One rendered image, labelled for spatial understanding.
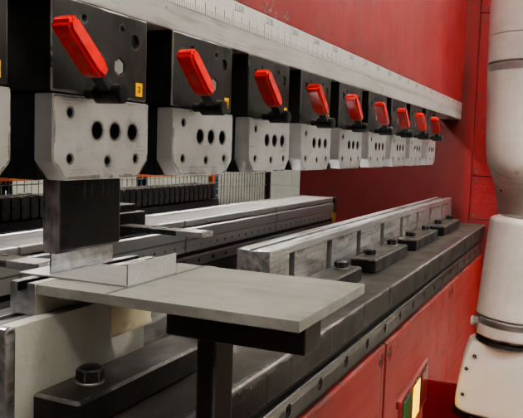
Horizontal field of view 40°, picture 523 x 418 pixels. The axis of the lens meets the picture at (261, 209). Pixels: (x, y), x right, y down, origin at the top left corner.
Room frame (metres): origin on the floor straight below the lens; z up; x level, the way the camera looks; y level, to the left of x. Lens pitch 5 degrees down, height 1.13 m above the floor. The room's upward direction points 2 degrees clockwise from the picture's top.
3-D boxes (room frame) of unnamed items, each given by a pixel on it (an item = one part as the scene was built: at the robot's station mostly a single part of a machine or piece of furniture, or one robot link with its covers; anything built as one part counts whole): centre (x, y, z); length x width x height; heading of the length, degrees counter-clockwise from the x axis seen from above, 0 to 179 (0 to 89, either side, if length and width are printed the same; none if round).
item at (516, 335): (0.91, -0.32, 0.91); 0.09 x 0.08 x 0.03; 67
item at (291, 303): (0.68, 0.05, 1.00); 0.26 x 0.18 x 0.01; 66
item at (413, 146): (1.99, -0.38, 1.18); 0.15 x 0.09 x 0.17; 156
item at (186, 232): (1.11, 0.20, 1.01); 0.26 x 0.12 x 0.05; 66
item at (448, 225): (2.36, -0.61, 0.89); 0.30 x 0.05 x 0.03; 156
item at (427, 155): (2.17, -0.47, 1.18); 0.15 x 0.09 x 0.17; 156
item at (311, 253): (1.89, -0.33, 0.92); 1.67 x 0.06 x 0.10; 156
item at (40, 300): (0.72, 0.18, 0.99); 0.14 x 0.01 x 0.03; 156
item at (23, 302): (0.75, 0.18, 0.99); 0.20 x 0.03 x 0.03; 156
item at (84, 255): (0.74, 0.19, 1.05); 0.10 x 0.02 x 0.10; 156
